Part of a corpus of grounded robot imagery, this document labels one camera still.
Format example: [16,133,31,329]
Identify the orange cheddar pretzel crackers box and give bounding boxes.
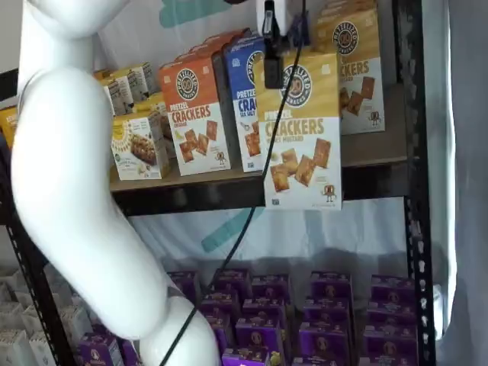
[157,56,233,178]
[173,43,224,66]
[190,29,252,50]

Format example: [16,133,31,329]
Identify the black perforated shelf post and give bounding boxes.
[0,152,77,366]
[391,0,438,366]

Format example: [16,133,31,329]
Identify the yellow white pretzel crackers box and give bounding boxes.
[315,0,387,137]
[254,50,343,211]

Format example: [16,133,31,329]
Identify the white paper bag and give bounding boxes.
[60,304,92,336]
[0,300,24,331]
[17,303,39,335]
[0,328,37,366]
[26,331,49,366]

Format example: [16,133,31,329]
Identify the wooden shelf board with crackers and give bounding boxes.
[108,82,411,192]

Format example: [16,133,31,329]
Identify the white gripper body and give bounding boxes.
[255,0,291,38]

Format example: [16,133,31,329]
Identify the purple Annie's snack box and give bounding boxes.
[241,296,287,325]
[371,273,417,306]
[166,269,202,306]
[303,296,352,329]
[367,300,419,329]
[363,323,419,360]
[250,273,291,303]
[199,292,234,325]
[357,355,419,366]
[234,315,286,352]
[121,338,143,366]
[310,270,352,303]
[207,315,236,346]
[298,321,355,360]
[220,347,293,366]
[77,330,124,366]
[291,355,356,366]
[212,268,252,300]

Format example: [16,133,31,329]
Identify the yellow snack box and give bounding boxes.
[0,105,20,150]

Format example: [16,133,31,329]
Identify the dark metal shelf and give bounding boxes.
[91,0,411,279]

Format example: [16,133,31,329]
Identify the Simple Mills almond bars box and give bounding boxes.
[111,109,172,181]
[131,93,177,159]

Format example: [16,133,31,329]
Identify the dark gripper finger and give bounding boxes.
[264,33,285,90]

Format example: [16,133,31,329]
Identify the black metal shelf beam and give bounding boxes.
[110,156,415,219]

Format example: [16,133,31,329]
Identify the black cable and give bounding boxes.
[158,0,310,366]

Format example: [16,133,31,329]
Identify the blue sea salt crackers box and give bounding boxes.
[222,36,268,174]

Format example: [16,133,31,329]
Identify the purple Annie's snack boxes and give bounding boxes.
[152,266,420,366]

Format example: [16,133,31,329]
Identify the plain white curtain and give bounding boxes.
[421,0,488,366]

